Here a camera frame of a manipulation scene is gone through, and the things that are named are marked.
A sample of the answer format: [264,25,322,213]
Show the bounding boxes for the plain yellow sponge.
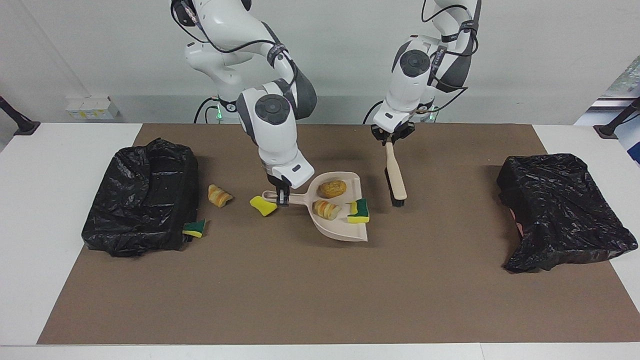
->
[249,195,279,217]

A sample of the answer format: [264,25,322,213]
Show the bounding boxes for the black bag lined bin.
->
[81,138,200,258]

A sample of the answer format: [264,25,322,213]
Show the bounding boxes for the black base power cable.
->
[194,96,221,124]
[364,100,385,125]

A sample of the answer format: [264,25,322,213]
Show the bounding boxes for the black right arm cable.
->
[170,0,301,96]

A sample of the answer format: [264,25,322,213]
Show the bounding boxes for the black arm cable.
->
[170,0,301,96]
[421,0,481,108]

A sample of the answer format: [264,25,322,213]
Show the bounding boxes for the green and yellow sponge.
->
[182,218,207,239]
[347,198,371,224]

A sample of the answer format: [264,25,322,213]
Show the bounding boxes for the beige plastic dustpan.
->
[262,171,369,243]

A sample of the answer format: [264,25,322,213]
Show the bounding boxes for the striped croissant bread roll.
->
[313,199,342,221]
[207,184,234,208]

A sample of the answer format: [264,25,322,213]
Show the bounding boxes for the round golden bread bun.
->
[318,180,347,199]

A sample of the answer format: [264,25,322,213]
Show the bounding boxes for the brown paper table mat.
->
[37,123,640,345]

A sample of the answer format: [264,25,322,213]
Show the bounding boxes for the black camera stand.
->
[0,95,41,136]
[593,97,640,140]

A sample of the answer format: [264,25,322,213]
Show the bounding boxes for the beige hand brush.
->
[384,141,408,208]

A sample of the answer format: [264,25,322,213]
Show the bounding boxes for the black bag over pink bin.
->
[497,153,639,274]

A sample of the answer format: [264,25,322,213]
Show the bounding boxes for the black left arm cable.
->
[421,0,481,108]

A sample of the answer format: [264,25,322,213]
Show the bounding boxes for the white tissue box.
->
[65,96,120,121]

